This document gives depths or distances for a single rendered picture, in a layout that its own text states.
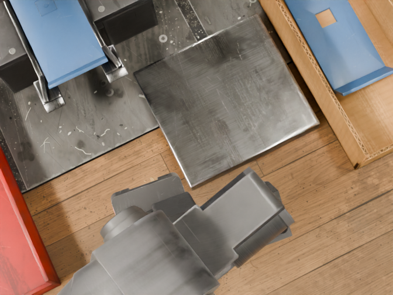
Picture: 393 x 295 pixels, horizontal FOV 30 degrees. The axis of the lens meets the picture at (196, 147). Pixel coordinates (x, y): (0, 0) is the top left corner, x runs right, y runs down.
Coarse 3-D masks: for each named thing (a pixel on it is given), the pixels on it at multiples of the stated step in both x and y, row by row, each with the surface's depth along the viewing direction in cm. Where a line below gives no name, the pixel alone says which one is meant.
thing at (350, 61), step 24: (288, 0) 91; (312, 0) 91; (336, 0) 91; (312, 24) 90; (336, 24) 90; (360, 24) 90; (312, 48) 90; (336, 48) 89; (360, 48) 89; (336, 72) 89; (360, 72) 88; (384, 72) 86
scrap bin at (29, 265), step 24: (0, 168) 82; (0, 192) 87; (0, 216) 87; (24, 216) 82; (0, 240) 86; (24, 240) 86; (0, 264) 85; (24, 264) 85; (48, 264) 83; (0, 288) 84; (24, 288) 84; (48, 288) 83
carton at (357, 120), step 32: (352, 0) 91; (384, 0) 85; (288, 32) 86; (384, 32) 90; (320, 96) 85; (352, 96) 88; (384, 96) 88; (352, 128) 80; (384, 128) 87; (352, 160) 85
